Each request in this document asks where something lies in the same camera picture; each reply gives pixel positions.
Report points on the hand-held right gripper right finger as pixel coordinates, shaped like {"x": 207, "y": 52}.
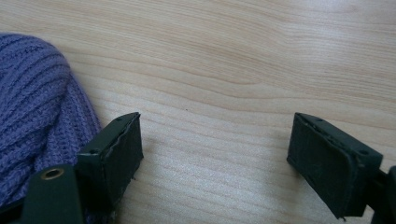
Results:
{"x": 327, "y": 165}

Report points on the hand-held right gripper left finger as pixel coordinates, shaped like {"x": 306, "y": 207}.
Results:
{"x": 115, "y": 161}

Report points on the purple knitted hat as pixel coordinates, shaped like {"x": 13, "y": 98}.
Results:
{"x": 37, "y": 112}

